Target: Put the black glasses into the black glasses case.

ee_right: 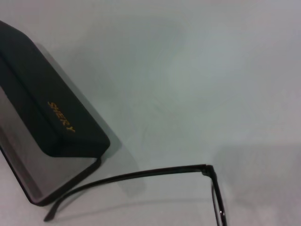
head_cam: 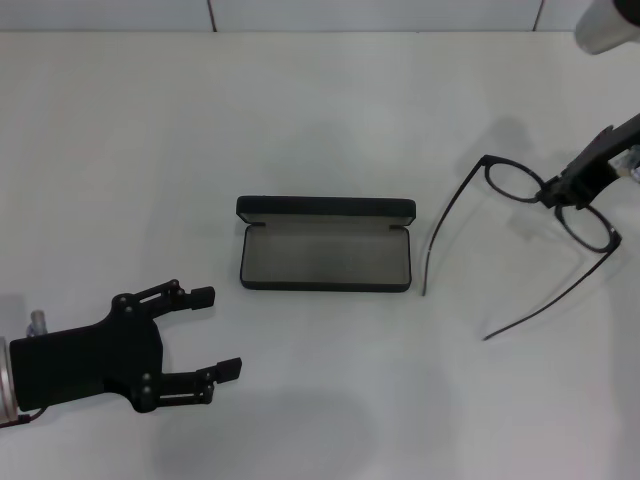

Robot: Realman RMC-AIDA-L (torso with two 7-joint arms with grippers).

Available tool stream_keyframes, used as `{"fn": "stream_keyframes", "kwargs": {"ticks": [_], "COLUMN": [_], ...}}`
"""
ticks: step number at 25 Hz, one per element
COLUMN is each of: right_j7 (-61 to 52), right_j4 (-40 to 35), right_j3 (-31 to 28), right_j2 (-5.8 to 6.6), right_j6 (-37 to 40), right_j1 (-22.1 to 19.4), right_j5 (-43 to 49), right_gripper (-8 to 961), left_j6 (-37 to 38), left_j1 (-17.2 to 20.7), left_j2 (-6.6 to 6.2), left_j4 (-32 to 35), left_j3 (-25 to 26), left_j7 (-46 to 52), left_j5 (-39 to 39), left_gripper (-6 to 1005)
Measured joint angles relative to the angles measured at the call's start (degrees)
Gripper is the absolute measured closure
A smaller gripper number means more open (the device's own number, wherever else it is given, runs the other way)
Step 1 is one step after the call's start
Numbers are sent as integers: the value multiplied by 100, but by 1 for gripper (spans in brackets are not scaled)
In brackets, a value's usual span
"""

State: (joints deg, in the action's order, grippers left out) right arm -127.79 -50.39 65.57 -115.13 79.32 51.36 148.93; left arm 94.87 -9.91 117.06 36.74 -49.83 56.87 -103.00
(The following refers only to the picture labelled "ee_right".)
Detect black round-rimmed glasses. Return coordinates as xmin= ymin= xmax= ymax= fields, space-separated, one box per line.
xmin=43 ymin=164 xmax=228 ymax=226

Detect black glasses case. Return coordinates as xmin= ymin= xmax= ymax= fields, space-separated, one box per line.
xmin=0 ymin=20 xmax=111 ymax=208

